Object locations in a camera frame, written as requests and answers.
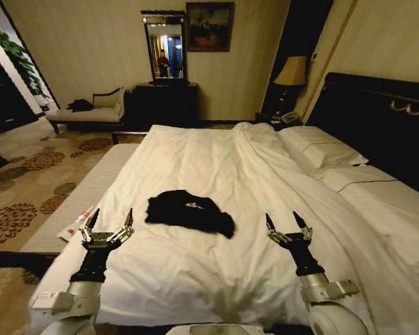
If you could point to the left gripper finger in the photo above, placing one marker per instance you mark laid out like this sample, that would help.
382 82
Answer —
127 223
90 223

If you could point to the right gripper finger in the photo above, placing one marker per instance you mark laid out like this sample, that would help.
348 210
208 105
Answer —
271 228
304 230

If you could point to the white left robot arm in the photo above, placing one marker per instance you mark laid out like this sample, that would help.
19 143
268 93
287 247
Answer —
80 301

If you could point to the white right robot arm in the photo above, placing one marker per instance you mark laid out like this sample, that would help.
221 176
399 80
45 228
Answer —
321 289

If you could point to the white red paper packet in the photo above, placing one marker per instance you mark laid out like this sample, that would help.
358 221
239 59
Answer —
71 230

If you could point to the white ribbed mattress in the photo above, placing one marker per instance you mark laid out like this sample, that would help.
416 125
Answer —
90 181

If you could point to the black garment with print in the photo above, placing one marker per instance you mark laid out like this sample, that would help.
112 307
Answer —
181 213

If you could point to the white duvet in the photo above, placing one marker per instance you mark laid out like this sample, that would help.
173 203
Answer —
213 167

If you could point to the white pillow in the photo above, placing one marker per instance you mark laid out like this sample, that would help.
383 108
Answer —
321 146
387 209

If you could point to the cream chaise longue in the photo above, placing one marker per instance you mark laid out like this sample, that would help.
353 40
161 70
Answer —
87 113

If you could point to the dark nightstand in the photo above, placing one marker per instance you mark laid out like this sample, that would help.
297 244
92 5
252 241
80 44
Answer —
263 118

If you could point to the white telephone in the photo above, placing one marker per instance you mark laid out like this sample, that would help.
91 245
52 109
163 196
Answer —
288 117

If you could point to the white robot front shell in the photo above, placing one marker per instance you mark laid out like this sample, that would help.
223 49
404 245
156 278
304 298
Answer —
213 329

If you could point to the black clothing heap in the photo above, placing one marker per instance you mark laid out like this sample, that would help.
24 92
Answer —
79 105

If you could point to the dark wooden dresser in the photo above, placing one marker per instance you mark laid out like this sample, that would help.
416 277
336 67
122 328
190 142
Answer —
164 104

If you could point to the dark headboard with gold trim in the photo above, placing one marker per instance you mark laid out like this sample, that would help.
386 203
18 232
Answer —
370 122

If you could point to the dark wooden cabinet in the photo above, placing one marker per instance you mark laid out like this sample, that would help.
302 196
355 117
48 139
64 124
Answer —
7 101

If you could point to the table lamp with beige shade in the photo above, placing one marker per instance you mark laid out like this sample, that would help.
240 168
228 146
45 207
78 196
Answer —
291 71

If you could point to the green potted plant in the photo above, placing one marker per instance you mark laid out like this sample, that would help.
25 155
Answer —
19 56

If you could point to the dark framed mirror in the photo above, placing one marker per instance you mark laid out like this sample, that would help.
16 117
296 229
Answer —
165 31

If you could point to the framed dark painting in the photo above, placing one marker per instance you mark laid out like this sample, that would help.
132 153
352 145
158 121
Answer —
209 28

